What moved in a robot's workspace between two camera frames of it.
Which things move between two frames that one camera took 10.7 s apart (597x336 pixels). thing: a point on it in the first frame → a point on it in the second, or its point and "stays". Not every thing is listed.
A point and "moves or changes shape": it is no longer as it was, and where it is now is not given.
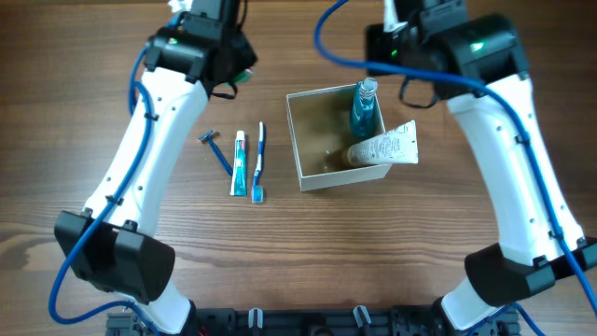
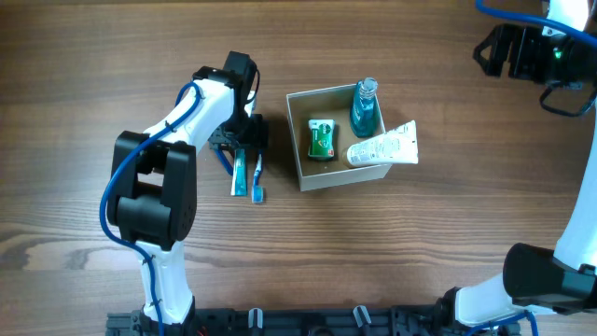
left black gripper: (249, 53) → (257, 136)
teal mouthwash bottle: (364, 115) stays
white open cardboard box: (321, 128) stays
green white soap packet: (243, 77) moves or changes shape
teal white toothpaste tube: (239, 182) stays
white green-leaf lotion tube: (396, 147) stays
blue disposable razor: (207, 137) stays
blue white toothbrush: (257, 190) stays
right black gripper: (379, 42) → (523, 39)
